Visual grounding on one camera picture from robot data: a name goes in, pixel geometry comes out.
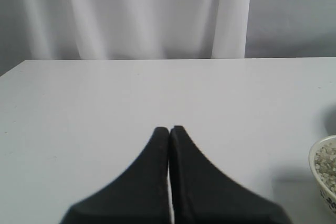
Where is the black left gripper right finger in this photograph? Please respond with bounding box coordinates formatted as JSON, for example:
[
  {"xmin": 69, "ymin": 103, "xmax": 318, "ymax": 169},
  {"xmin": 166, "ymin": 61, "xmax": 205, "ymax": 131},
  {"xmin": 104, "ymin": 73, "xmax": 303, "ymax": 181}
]
[{"xmin": 169, "ymin": 126, "xmax": 290, "ymax": 223}]

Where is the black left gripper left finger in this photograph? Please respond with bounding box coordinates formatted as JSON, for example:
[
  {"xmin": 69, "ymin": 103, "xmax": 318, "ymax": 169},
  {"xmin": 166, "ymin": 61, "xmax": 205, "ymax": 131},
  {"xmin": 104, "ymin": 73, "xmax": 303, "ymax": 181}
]
[{"xmin": 61, "ymin": 127, "xmax": 170, "ymax": 223}]

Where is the white ceramic rice bowl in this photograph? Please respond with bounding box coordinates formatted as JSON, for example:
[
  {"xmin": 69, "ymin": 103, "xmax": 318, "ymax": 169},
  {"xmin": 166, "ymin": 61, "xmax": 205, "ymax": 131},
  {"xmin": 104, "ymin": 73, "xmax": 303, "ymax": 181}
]
[{"xmin": 308, "ymin": 135, "xmax": 335, "ymax": 218}]

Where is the white backdrop curtain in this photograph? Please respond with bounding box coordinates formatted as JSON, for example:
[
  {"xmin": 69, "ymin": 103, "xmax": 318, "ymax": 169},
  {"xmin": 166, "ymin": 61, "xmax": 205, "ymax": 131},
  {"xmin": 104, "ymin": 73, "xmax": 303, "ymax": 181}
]
[{"xmin": 1, "ymin": 0, "xmax": 335, "ymax": 73}]

